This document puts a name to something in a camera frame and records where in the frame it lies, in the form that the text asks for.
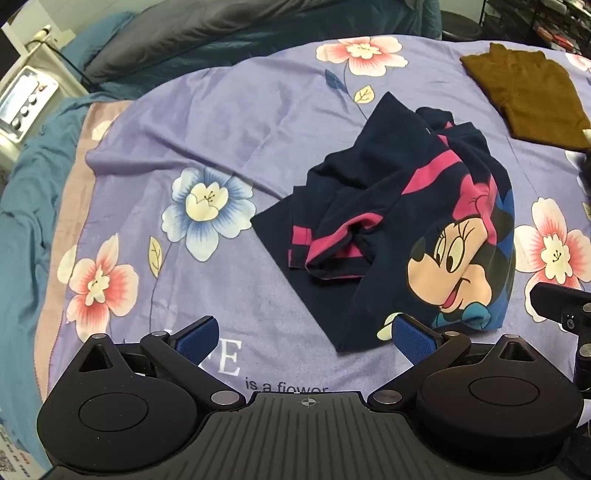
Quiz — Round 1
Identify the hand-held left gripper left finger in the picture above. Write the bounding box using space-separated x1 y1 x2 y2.
78 315 247 409

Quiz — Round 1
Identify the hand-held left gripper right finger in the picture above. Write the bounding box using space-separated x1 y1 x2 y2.
367 312 533 409

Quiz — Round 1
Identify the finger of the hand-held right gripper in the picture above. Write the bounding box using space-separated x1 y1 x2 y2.
529 282 591 394

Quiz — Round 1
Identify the navy cartoon print shirt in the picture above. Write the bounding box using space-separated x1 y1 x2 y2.
250 91 517 353

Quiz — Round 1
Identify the dark cloth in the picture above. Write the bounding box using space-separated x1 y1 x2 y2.
565 148 591 206

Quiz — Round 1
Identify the purple floral blanket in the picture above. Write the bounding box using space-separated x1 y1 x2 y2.
34 34 591 407

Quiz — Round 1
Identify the teal bed sheet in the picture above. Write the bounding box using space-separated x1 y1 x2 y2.
0 10 134 462

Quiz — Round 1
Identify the brown folded garment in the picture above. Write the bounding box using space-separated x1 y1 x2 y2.
460 42 591 149

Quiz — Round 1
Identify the black round stool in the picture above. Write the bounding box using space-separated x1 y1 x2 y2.
441 9 484 43

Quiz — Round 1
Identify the white appliance with knobs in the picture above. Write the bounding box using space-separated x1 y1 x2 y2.
0 65 62 141

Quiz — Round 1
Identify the black wire rack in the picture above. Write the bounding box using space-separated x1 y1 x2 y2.
478 0 591 54

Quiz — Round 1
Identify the black cable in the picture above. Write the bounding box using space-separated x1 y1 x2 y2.
42 27 101 92

